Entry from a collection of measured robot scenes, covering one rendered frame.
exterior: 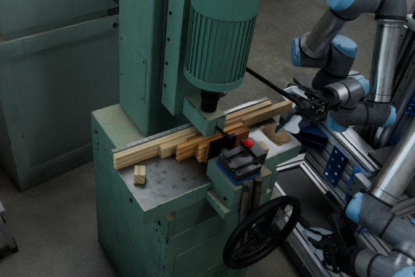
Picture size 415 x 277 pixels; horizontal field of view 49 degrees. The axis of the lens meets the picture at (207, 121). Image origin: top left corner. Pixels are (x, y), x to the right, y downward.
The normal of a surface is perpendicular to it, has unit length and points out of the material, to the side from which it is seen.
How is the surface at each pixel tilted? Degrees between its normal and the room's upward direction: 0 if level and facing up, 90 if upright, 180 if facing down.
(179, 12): 90
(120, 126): 0
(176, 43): 90
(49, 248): 0
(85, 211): 0
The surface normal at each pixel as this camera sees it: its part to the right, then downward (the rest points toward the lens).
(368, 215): -0.47, -0.07
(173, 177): 0.12, -0.76
